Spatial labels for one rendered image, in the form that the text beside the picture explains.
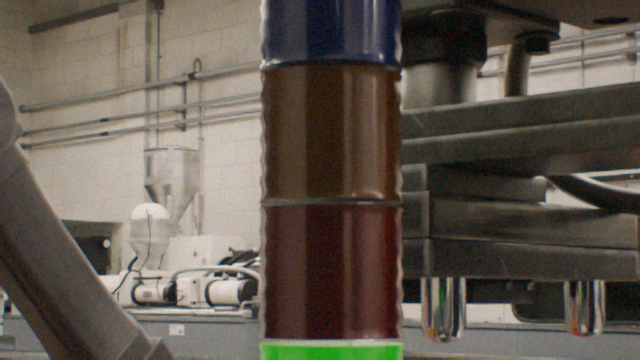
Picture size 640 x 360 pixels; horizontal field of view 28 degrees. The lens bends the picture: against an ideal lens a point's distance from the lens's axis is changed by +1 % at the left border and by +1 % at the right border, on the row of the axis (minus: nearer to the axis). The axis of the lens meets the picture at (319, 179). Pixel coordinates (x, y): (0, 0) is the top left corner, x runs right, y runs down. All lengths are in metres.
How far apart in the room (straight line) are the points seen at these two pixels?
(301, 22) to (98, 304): 0.64
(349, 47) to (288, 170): 0.03
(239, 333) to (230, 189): 3.31
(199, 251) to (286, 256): 8.44
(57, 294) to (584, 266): 0.43
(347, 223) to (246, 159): 10.23
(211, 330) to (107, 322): 6.77
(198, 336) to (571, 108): 7.31
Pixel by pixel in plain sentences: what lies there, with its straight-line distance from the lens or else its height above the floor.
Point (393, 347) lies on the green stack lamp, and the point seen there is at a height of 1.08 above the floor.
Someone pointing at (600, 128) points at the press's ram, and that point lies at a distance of 0.53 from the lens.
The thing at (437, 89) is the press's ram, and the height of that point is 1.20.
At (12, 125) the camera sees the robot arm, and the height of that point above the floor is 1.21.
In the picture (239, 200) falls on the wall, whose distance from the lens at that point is 10.58.
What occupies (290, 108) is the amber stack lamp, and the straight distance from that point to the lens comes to 0.32.
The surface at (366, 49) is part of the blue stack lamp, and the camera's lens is 0.32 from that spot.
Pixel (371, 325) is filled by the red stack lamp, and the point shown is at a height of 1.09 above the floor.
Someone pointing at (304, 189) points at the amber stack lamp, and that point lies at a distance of 0.32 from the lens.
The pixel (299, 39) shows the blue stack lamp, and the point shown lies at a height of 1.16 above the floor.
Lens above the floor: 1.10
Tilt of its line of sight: 5 degrees up
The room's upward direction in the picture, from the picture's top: straight up
